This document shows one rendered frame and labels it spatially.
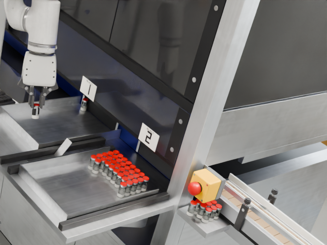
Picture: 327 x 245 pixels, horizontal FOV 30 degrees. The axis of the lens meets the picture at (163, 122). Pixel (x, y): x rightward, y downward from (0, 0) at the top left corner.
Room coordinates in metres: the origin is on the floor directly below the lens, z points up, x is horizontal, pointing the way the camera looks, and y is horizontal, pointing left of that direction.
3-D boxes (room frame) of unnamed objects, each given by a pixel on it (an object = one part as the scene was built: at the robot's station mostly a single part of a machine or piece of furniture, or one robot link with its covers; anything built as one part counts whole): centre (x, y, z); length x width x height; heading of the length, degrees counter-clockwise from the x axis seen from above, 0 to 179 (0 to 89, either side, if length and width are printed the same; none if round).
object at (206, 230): (1.60, -0.21, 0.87); 0.14 x 0.13 x 0.02; 139
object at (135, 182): (1.65, 0.09, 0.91); 0.18 x 0.02 x 0.05; 49
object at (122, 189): (1.56, 0.06, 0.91); 0.02 x 0.02 x 0.05
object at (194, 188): (1.54, -0.14, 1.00); 0.04 x 0.04 x 0.04; 49
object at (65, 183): (1.56, 0.17, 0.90); 0.34 x 0.26 x 0.04; 139
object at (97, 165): (1.65, 0.16, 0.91); 0.02 x 0.02 x 0.05
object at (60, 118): (1.88, 0.35, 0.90); 0.34 x 0.26 x 0.04; 139
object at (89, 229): (1.71, 0.26, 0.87); 0.70 x 0.48 x 0.02; 49
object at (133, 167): (1.68, 0.06, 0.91); 0.18 x 0.02 x 0.05; 48
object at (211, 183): (1.57, -0.17, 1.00); 0.08 x 0.07 x 0.07; 139
